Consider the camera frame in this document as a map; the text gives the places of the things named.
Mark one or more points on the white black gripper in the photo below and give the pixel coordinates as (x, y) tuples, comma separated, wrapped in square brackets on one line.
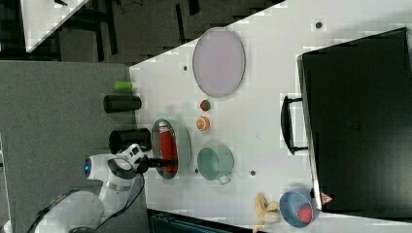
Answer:
[(139, 160)]

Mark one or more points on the plush ketchup bottle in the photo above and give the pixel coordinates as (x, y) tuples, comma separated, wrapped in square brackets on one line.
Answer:
[(168, 148)]

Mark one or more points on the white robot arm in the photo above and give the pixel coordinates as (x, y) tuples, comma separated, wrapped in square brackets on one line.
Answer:
[(80, 211)]

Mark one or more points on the grey-green oval strainer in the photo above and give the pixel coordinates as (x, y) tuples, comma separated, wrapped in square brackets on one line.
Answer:
[(182, 139)]

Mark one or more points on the black cylinder cup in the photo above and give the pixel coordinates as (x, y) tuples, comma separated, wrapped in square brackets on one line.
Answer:
[(121, 103), (120, 140)]

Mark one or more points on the blue crate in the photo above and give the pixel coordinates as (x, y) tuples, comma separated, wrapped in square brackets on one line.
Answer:
[(162, 222)]

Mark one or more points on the teal mug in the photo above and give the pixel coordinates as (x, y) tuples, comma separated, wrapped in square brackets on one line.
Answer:
[(216, 164)]

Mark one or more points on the orange slice toy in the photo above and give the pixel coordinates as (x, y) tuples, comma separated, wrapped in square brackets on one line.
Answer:
[(203, 123)]

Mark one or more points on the green cylinder cup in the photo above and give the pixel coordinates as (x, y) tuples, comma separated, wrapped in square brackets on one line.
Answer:
[(123, 86)]

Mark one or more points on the red toy strawberry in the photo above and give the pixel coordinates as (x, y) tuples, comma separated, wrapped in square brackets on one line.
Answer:
[(205, 105)]

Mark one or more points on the grey round plate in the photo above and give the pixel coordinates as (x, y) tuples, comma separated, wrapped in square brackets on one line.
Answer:
[(218, 62)]

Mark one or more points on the toy banana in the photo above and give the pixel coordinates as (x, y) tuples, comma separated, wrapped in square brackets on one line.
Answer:
[(267, 213)]

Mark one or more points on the blue bowl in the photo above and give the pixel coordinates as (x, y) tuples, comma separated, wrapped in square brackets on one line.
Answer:
[(292, 201)]

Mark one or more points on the red fruit in bowl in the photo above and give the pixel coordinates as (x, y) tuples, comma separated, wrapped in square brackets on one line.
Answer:
[(305, 214)]

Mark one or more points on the black toaster oven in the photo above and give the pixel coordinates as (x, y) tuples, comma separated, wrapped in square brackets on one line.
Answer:
[(357, 108)]

